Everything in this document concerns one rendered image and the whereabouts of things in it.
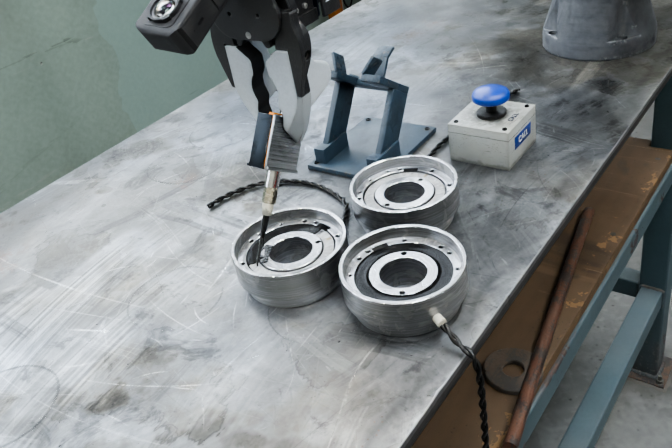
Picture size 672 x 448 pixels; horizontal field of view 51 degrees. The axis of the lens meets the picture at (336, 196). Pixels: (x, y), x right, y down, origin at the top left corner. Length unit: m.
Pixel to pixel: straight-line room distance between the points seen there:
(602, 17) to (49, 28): 1.67
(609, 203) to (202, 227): 0.66
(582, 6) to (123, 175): 0.63
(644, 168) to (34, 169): 1.71
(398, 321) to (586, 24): 0.58
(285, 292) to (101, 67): 1.84
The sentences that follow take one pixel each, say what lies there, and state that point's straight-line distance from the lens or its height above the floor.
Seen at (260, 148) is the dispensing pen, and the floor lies 0.93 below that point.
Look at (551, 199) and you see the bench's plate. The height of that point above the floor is 0.80.
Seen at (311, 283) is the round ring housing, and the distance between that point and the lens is 0.60.
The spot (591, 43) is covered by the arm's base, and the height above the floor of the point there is 0.82.
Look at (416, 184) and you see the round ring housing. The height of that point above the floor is 0.83.
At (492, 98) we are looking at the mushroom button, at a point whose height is 0.87.
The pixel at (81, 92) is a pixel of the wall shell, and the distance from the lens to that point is 2.35.
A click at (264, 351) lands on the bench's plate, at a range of 0.59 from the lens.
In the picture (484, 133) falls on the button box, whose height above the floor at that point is 0.84.
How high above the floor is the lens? 1.19
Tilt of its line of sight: 31 degrees down
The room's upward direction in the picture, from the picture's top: 11 degrees counter-clockwise
